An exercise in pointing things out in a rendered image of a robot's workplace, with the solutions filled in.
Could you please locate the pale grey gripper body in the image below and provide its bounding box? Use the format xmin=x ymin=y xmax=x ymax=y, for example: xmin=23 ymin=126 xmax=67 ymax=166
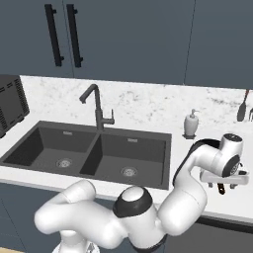
xmin=200 ymin=170 xmax=250 ymax=186

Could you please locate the dark grey double sink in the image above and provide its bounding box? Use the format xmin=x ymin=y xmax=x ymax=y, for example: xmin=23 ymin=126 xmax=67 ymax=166
xmin=0 ymin=120 xmax=173 ymax=192

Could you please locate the dark grey dishwasher front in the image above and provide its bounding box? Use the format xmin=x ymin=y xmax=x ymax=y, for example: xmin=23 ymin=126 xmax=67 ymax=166
xmin=163 ymin=214 xmax=253 ymax=253

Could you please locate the white soap dispenser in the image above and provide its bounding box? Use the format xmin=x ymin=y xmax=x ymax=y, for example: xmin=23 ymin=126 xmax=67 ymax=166
xmin=183 ymin=108 xmax=201 ymax=139

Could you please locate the hanging dark spatula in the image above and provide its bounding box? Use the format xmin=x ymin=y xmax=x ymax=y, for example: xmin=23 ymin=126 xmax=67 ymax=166
xmin=236 ymin=89 xmax=251 ymax=123

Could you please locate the dark grey tap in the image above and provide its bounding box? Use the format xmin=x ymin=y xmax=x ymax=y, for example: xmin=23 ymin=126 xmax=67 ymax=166
xmin=78 ymin=83 xmax=117 ymax=132

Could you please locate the blue-grey cupboard door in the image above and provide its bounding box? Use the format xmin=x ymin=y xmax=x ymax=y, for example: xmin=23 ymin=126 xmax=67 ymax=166
xmin=0 ymin=0 xmax=75 ymax=79
xmin=184 ymin=0 xmax=253 ymax=90
xmin=61 ymin=0 xmax=197 ymax=86

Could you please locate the blue-grey lower cupboard front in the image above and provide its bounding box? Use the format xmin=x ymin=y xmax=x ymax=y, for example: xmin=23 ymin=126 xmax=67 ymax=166
xmin=0 ymin=182 xmax=121 ymax=253

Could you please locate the black toaster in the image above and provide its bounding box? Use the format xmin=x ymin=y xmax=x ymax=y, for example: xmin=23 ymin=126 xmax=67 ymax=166
xmin=0 ymin=74 xmax=31 ymax=139

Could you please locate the black cupboard handle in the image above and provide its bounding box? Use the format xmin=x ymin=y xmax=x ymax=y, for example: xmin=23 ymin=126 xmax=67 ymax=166
xmin=65 ymin=3 xmax=84 ymax=69
xmin=43 ymin=3 xmax=65 ymax=68

